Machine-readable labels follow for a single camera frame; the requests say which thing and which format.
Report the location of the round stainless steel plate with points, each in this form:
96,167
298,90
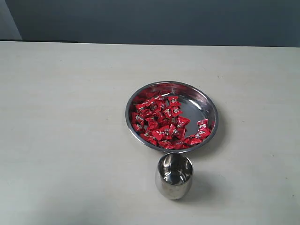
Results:
196,106

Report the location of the stainless steel cup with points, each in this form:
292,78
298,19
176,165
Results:
173,177

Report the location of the red candy upper left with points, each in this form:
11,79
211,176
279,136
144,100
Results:
140,107

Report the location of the red candy left edge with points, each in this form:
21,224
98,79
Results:
137,119

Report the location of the red candy front centre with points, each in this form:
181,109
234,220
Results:
161,133

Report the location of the red candy top right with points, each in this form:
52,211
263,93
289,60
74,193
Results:
173,101

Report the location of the red candy centre right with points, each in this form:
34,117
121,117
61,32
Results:
182,122

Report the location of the red candy bottom centre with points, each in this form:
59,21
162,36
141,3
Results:
165,144

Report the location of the red candy bottom right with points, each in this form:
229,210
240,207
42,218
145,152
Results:
192,140

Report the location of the red candy lower right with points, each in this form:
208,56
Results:
202,133

